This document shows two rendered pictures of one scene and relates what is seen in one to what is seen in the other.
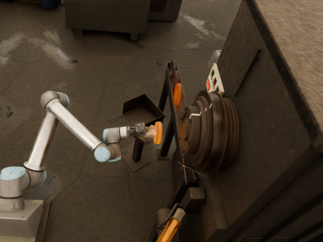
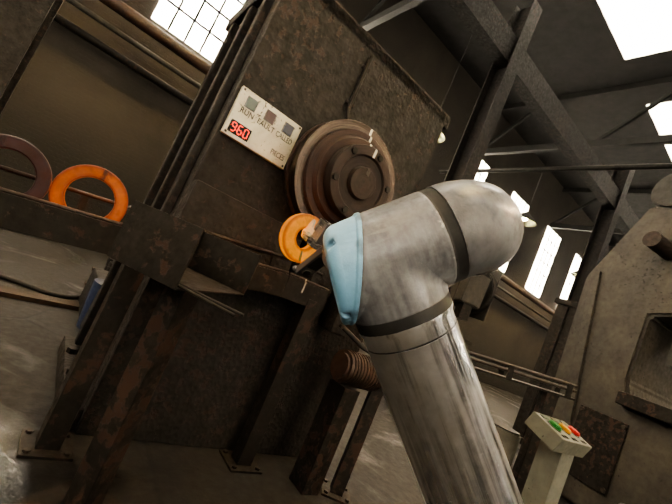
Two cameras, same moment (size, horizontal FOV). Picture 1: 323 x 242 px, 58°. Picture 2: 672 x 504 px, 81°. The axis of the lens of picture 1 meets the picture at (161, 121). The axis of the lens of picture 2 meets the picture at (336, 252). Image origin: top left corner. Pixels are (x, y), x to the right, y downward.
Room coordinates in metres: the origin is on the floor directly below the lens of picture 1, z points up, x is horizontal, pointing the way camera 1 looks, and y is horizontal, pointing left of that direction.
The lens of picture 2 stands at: (1.52, 1.17, 0.70)
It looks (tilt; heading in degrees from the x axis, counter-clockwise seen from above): 6 degrees up; 250
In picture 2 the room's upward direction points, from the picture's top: 23 degrees clockwise
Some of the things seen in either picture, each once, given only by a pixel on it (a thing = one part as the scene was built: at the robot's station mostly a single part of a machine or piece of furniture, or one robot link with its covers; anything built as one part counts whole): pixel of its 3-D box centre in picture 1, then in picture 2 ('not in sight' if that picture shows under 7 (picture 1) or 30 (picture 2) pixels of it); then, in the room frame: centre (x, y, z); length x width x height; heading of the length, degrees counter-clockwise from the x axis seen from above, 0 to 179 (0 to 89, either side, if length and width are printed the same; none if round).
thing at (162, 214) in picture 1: (160, 236); (338, 420); (0.74, -0.22, 0.27); 0.22 x 0.13 x 0.53; 15
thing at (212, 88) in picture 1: (214, 87); (263, 129); (1.45, -0.27, 1.15); 0.26 x 0.02 x 0.18; 15
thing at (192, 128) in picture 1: (188, 130); (359, 183); (1.07, -0.16, 1.11); 0.28 x 0.06 x 0.28; 15
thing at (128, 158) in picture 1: (139, 136); (138, 368); (1.50, 0.15, 0.36); 0.26 x 0.20 x 0.72; 50
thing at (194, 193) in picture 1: (193, 200); (341, 304); (0.87, -0.33, 0.68); 0.11 x 0.08 x 0.24; 105
